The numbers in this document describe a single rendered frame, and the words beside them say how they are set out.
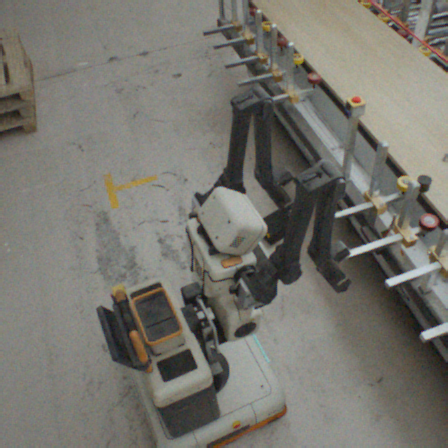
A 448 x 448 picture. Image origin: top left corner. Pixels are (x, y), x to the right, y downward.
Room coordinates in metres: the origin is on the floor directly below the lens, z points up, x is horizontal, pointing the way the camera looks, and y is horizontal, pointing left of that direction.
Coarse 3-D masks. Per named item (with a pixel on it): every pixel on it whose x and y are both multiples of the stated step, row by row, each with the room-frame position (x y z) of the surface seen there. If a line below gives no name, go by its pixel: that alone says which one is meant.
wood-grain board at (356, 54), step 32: (256, 0) 3.72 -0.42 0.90; (288, 0) 3.67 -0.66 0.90; (320, 0) 3.62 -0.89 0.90; (352, 0) 3.57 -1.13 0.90; (288, 32) 3.17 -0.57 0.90; (320, 32) 3.13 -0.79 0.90; (352, 32) 3.09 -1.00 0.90; (384, 32) 3.05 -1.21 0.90; (320, 64) 2.72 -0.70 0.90; (352, 64) 2.69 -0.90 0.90; (384, 64) 2.65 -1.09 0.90; (416, 64) 2.62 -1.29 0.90; (384, 96) 2.32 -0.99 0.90; (416, 96) 2.29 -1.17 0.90; (384, 128) 2.03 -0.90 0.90; (416, 128) 2.01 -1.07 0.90; (416, 160) 1.76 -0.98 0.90
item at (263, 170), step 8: (264, 104) 1.37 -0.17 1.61; (272, 104) 1.37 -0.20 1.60; (264, 112) 1.36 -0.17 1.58; (272, 112) 1.37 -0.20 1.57; (256, 120) 1.40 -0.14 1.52; (264, 120) 1.39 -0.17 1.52; (256, 128) 1.40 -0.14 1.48; (264, 128) 1.39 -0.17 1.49; (256, 136) 1.40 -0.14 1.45; (264, 136) 1.39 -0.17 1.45; (256, 144) 1.41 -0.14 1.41; (264, 144) 1.39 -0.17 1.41; (256, 152) 1.41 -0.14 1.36; (264, 152) 1.39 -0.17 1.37; (256, 160) 1.41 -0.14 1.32; (264, 160) 1.39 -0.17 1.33; (256, 168) 1.42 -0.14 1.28; (264, 168) 1.39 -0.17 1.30; (272, 168) 1.40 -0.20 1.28; (256, 176) 1.42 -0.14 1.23; (264, 176) 1.38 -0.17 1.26; (272, 176) 1.40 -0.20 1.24
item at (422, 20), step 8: (424, 0) 2.90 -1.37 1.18; (432, 0) 2.88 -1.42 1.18; (424, 8) 2.88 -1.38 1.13; (424, 16) 2.88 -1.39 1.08; (416, 24) 2.92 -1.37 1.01; (424, 24) 2.88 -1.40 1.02; (416, 32) 2.90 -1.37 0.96; (424, 32) 2.89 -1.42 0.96; (416, 40) 2.88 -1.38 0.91; (416, 48) 2.88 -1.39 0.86
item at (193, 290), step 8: (184, 288) 1.25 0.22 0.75; (192, 288) 1.25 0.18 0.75; (200, 288) 1.24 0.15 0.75; (184, 296) 1.21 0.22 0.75; (192, 296) 1.21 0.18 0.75; (200, 304) 1.14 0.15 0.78; (208, 320) 1.06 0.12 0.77; (216, 320) 1.15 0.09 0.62; (208, 328) 1.03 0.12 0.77; (216, 328) 1.11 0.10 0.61; (208, 336) 1.05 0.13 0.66; (216, 336) 1.01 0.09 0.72; (224, 336) 1.07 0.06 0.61; (208, 344) 1.02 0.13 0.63; (216, 344) 1.01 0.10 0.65
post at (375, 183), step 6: (378, 144) 1.63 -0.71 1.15; (384, 144) 1.60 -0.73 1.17; (378, 150) 1.62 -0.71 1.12; (384, 150) 1.60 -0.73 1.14; (378, 156) 1.61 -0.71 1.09; (384, 156) 1.60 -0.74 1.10; (378, 162) 1.60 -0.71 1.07; (384, 162) 1.60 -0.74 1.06; (378, 168) 1.60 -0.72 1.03; (372, 174) 1.62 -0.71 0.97; (378, 174) 1.60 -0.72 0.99; (372, 180) 1.62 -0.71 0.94; (378, 180) 1.60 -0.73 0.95; (372, 186) 1.61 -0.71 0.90; (378, 186) 1.60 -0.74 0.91; (372, 192) 1.60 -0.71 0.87; (378, 192) 1.60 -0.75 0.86; (372, 198) 1.59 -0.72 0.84; (372, 210) 1.60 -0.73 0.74
